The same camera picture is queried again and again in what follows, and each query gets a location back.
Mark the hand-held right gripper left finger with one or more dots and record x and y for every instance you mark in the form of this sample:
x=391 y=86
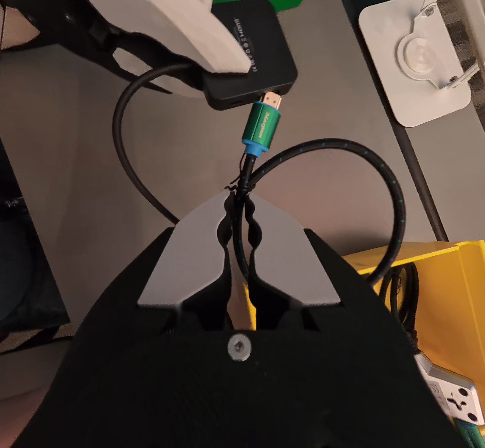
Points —
x=186 y=266

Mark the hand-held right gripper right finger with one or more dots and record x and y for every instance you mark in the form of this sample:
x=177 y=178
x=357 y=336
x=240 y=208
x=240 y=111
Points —
x=295 y=266

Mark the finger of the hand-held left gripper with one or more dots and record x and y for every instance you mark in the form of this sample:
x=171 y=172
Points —
x=189 y=31
x=144 y=65

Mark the black square adapter hub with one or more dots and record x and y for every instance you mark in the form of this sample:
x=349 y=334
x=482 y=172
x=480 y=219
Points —
x=261 y=46

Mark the black square hub lead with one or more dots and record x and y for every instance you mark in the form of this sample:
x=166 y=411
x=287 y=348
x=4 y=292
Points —
x=121 y=144

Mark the yellow plastic bin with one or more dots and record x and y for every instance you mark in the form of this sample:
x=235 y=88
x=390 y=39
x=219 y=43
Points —
x=455 y=304

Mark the silver port hub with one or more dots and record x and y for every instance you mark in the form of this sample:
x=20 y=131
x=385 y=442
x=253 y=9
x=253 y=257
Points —
x=455 y=395

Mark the black mat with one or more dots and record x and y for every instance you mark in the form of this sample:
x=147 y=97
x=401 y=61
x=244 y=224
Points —
x=371 y=38

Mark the white stand base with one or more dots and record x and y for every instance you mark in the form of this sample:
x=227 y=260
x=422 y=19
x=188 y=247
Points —
x=413 y=61

